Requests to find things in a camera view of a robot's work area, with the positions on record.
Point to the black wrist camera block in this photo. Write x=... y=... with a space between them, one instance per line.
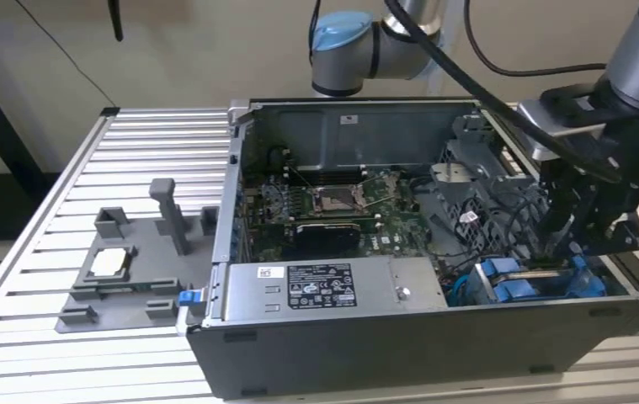
x=634 y=235

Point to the black RAM slot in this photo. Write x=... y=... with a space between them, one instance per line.
x=342 y=182
x=342 y=172
x=342 y=167
x=342 y=177

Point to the hard disk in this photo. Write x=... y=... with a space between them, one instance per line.
x=512 y=290

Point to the blue case latch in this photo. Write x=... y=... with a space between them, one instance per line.
x=187 y=297

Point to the CPU socket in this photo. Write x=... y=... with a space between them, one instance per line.
x=335 y=201

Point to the black graphics card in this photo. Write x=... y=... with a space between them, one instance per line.
x=324 y=240

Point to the black floor stand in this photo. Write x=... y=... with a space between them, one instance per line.
x=4 y=210

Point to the metal locking lever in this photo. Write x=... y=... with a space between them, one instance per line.
x=302 y=177

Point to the black expansion slot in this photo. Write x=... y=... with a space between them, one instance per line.
x=342 y=216

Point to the black hanging rod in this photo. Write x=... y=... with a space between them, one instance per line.
x=115 y=21

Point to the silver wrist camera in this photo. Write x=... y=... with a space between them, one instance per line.
x=543 y=126

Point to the silver power supply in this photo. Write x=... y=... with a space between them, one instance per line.
x=251 y=303

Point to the black PC case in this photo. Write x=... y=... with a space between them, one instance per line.
x=380 y=357

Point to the silver CPU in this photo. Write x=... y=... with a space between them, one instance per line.
x=109 y=262

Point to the grey parts rack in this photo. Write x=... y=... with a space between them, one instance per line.
x=144 y=303

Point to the green motherboard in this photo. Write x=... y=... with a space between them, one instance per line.
x=403 y=219

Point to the grey metal disk bay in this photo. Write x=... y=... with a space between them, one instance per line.
x=454 y=177

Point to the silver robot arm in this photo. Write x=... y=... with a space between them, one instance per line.
x=347 y=63

